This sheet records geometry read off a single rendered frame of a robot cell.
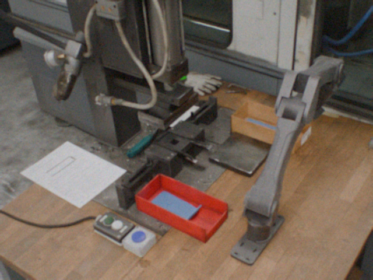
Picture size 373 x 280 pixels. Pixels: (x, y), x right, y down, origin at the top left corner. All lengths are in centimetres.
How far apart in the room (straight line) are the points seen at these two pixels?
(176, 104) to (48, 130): 218
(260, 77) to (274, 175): 84
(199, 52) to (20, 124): 185
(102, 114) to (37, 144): 179
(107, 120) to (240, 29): 71
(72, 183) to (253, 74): 90
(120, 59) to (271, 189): 59
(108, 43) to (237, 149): 55
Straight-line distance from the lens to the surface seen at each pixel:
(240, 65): 207
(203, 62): 222
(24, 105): 391
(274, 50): 200
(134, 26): 138
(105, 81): 158
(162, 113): 145
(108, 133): 172
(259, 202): 129
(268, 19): 196
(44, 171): 171
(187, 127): 164
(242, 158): 161
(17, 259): 146
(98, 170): 165
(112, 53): 149
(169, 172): 155
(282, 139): 129
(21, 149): 344
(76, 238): 145
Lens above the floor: 194
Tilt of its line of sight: 38 degrees down
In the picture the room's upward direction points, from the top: 5 degrees counter-clockwise
